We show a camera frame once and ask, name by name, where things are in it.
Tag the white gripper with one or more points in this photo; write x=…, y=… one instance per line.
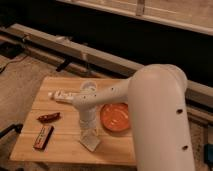
x=88, y=122

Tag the white sponge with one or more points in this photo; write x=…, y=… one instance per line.
x=90, y=142

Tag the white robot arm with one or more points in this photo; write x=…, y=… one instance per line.
x=155, y=96

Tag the orange bowl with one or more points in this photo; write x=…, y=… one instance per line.
x=115, y=117

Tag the red snack wrapper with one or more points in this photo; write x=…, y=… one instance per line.
x=49, y=117

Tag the brown chocolate bar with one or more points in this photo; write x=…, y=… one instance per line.
x=43, y=137

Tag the black object at left edge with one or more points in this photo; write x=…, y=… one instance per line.
x=16, y=127

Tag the blue object at right edge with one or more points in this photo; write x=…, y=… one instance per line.
x=208, y=154

